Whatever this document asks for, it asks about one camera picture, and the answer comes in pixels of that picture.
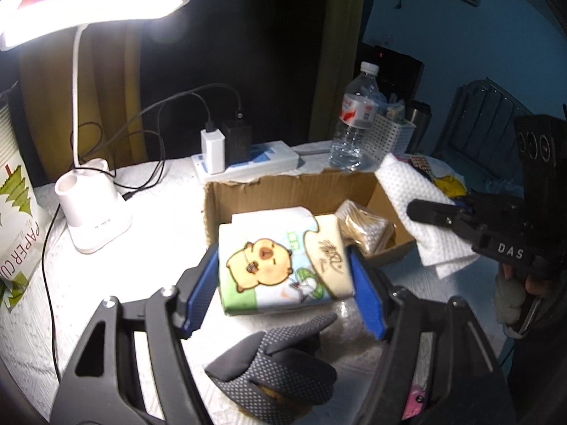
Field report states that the white textured cloth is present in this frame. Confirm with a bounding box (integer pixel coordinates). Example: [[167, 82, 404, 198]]
[[376, 154, 477, 278]]

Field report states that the person's right hand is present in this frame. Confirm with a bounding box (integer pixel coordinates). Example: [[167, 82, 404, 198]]
[[495, 266, 550, 325]]

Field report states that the cotton swab pack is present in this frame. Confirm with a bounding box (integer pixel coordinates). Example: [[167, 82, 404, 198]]
[[334, 200, 398, 256]]

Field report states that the cartoon printed tissue pack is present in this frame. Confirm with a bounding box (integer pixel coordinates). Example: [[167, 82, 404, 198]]
[[218, 206, 356, 318]]

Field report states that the white power strip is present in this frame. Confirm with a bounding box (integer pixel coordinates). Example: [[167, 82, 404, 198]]
[[191, 141, 300, 183]]

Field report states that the paper cup package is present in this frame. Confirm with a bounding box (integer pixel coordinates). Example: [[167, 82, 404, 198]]
[[0, 80, 55, 316]]

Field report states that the blue slatted chair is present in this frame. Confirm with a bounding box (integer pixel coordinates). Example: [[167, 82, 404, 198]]
[[432, 77, 532, 174]]

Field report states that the cardboard box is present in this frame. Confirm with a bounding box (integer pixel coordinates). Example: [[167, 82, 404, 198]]
[[203, 169, 417, 271]]

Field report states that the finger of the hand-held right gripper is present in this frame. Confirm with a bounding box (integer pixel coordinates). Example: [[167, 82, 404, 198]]
[[406, 198, 476, 233]]

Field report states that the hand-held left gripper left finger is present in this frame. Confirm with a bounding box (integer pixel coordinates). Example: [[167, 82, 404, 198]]
[[49, 248, 222, 425]]

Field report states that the clear water bottle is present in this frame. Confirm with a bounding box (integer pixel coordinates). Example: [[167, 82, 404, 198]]
[[329, 61, 382, 172]]

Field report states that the black power adapter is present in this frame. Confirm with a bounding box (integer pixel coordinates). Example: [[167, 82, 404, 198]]
[[220, 113, 253, 165]]

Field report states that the yellow curtain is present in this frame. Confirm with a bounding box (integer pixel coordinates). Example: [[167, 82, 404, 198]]
[[18, 22, 149, 175], [308, 0, 369, 145]]

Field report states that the clear plastic bag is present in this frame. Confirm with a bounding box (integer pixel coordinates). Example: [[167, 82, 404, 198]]
[[316, 299, 387, 366]]

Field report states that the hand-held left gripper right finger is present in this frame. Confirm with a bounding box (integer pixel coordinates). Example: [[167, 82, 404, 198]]
[[348, 245, 511, 425]]

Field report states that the steel thermos bottle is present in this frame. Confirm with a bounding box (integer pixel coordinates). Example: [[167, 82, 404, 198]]
[[406, 100, 433, 155]]

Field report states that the white desk lamp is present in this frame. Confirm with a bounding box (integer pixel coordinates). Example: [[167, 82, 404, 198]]
[[0, 0, 191, 256]]

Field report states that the grey dotted glove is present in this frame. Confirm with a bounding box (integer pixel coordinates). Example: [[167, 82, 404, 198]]
[[204, 312, 339, 418]]

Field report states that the checkered small packet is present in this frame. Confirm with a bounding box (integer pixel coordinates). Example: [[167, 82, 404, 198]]
[[408, 154, 436, 179]]

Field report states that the white charger plug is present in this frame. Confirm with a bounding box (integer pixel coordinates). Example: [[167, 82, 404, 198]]
[[201, 119, 228, 175]]

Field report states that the black charger cable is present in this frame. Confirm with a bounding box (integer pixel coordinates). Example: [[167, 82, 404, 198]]
[[77, 86, 243, 204]]

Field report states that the black lamp cable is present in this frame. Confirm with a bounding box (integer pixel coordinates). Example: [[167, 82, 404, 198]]
[[43, 204, 67, 384]]

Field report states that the black appliance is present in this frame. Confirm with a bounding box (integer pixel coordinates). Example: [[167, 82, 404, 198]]
[[358, 44, 424, 103]]

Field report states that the yellow cloth item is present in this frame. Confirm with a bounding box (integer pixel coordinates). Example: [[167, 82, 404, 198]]
[[432, 172, 468, 199]]

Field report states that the white plastic basket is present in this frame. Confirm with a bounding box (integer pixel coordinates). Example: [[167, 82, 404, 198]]
[[363, 108, 417, 165]]

